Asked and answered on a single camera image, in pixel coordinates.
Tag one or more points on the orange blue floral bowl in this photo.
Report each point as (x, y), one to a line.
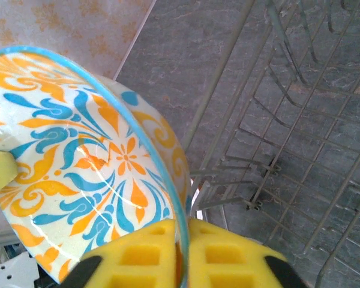
(93, 150)

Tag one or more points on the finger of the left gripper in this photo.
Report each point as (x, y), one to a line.
(0, 172)

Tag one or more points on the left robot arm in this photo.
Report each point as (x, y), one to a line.
(12, 270)

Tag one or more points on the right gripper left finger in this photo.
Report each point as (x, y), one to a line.
(138, 258)

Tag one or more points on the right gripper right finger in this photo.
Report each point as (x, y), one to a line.
(228, 261)

